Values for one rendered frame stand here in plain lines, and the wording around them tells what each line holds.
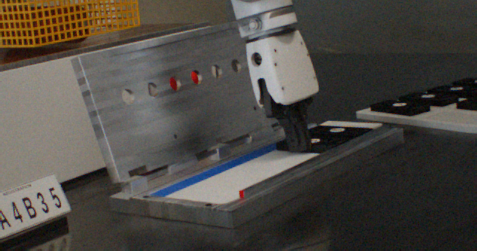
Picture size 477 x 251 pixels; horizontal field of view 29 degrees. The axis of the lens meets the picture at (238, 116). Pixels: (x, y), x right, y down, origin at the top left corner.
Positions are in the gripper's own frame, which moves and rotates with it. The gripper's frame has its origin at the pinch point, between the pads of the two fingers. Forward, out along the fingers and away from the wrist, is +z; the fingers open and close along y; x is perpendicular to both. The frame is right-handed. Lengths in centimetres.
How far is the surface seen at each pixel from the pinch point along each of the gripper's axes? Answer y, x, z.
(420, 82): 67, 14, 2
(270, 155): -1.8, 4.4, 1.7
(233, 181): -15.1, 1.1, 2.4
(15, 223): -39.8, 15.8, -0.9
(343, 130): 10.4, -1.1, 1.7
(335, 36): 219, 129, -11
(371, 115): 31.1, 6.1, 2.7
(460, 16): 220, 73, -6
